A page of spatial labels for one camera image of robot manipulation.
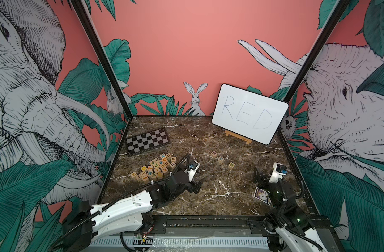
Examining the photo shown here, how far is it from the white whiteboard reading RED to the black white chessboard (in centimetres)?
39

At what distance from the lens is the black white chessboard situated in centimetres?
100

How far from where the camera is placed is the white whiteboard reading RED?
91 cm
